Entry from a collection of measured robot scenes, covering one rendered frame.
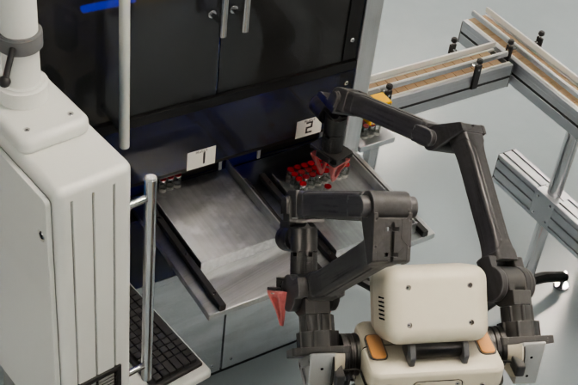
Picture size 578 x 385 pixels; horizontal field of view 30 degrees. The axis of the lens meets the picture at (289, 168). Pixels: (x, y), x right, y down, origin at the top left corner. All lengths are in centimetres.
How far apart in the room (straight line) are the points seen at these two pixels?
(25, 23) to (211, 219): 107
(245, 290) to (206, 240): 20
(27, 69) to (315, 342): 77
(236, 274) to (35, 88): 90
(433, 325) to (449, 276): 10
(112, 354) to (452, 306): 73
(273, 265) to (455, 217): 172
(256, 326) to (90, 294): 140
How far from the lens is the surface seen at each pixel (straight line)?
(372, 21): 294
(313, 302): 219
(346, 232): 292
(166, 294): 318
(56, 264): 209
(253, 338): 355
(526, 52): 365
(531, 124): 504
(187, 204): 295
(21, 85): 208
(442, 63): 357
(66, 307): 217
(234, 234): 287
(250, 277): 276
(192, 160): 287
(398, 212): 191
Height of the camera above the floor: 283
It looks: 39 degrees down
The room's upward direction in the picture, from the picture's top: 7 degrees clockwise
